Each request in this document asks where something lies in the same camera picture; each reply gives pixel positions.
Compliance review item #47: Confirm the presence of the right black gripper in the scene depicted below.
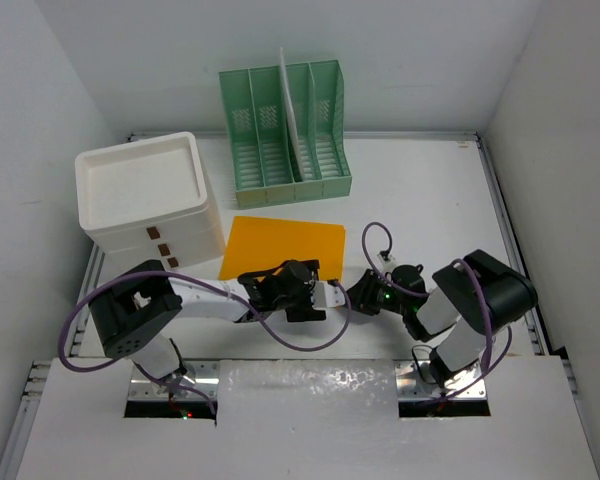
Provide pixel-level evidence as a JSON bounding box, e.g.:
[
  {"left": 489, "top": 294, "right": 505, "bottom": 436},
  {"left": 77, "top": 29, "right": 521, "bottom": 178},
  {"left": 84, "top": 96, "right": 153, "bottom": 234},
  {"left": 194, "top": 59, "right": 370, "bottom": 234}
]
[{"left": 342, "top": 269, "right": 409, "bottom": 317}]

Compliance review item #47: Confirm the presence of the orange paper folder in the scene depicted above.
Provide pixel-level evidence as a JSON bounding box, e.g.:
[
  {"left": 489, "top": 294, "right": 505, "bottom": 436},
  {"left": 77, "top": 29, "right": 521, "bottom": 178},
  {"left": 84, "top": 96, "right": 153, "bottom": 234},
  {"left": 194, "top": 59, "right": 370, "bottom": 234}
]
[{"left": 218, "top": 216, "right": 346, "bottom": 280}]

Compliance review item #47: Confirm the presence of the white plastic drawer unit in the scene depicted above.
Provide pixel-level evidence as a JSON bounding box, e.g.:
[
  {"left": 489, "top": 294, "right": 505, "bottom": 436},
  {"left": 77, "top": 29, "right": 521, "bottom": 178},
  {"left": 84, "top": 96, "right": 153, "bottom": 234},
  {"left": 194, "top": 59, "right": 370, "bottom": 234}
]
[{"left": 75, "top": 132, "right": 226, "bottom": 272}]

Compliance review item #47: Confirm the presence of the clear mesh document pouch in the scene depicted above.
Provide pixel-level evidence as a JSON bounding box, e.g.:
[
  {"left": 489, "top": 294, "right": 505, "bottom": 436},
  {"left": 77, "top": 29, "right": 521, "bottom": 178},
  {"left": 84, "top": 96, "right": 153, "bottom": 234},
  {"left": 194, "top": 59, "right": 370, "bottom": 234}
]
[{"left": 279, "top": 47, "right": 305, "bottom": 181}]

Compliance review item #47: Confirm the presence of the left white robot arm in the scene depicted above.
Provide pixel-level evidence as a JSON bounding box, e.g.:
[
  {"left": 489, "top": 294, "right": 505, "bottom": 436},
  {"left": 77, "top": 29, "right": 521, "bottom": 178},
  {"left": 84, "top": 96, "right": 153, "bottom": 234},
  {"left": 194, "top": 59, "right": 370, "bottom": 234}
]
[{"left": 89, "top": 260, "right": 332, "bottom": 380}]

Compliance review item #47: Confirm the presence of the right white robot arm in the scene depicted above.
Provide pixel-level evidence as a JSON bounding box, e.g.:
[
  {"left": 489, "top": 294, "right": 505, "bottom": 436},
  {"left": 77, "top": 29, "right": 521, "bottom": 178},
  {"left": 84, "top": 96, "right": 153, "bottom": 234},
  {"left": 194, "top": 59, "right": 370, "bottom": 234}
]
[{"left": 348, "top": 249, "right": 538, "bottom": 387}]

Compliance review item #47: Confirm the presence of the green four-slot file organizer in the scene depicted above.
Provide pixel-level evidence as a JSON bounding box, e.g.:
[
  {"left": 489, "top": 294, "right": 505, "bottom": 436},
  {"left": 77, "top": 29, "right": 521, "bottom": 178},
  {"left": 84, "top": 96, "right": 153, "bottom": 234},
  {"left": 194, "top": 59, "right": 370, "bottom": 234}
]
[{"left": 219, "top": 60, "right": 352, "bottom": 209}]

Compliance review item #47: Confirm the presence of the white front shelf board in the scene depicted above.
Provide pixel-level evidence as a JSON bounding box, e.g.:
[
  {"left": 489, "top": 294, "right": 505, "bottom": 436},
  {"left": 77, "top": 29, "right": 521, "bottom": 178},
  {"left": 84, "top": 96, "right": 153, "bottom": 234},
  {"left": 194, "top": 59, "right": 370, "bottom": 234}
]
[{"left": 18, "top": 356, "right": 597, "bottom": 479}]

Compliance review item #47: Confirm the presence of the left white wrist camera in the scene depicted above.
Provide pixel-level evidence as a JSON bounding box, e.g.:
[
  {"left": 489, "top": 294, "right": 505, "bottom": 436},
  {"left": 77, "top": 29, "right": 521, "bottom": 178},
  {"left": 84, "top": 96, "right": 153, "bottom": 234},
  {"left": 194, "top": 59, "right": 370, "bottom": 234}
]
[{"left": 311, "top": 281, "right": 346, "bottom": 310}]

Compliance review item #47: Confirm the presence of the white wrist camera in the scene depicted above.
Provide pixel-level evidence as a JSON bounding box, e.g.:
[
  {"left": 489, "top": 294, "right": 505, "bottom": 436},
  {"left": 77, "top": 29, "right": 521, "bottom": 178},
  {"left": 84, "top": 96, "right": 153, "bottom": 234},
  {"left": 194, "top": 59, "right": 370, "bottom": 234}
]
[
  {"left": 311, "top": 281, "right": 346, "bottom": 310},
  {"left": 377, "top": 252, "right": 397, "bottom": 271}
]

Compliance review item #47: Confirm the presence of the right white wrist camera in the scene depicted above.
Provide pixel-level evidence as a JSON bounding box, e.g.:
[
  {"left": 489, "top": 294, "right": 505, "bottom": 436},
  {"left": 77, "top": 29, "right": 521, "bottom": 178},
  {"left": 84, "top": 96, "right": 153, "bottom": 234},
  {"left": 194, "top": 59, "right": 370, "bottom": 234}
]
[{"left": 377, "top": 252, "right": 397, "bottom": 271}]

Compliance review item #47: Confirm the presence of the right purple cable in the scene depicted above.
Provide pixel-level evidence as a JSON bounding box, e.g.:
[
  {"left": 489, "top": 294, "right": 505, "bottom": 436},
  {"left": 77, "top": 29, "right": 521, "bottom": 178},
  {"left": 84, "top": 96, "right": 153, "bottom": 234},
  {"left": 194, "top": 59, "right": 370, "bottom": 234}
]
[{"left": 361, "top": 221, "right": 514, "bottom": 404}]

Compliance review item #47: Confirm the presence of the purple cable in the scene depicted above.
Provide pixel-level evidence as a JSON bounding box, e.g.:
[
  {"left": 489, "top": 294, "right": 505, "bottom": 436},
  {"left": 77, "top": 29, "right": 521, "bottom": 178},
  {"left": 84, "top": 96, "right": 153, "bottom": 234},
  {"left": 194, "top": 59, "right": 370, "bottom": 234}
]
[
  {"left": 58, "top": 272, "right": 352, "bottom": 416},
  {"left": 361, "top": 221, "right": 514, "bottom": 404}
]

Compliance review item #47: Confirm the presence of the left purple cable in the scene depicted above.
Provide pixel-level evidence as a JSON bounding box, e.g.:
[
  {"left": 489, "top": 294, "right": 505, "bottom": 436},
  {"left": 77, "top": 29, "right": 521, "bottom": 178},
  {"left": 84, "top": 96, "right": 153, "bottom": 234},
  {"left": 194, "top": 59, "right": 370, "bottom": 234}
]
[{"left": 58, "top": 272, "right": 352, "bottom": 416}]

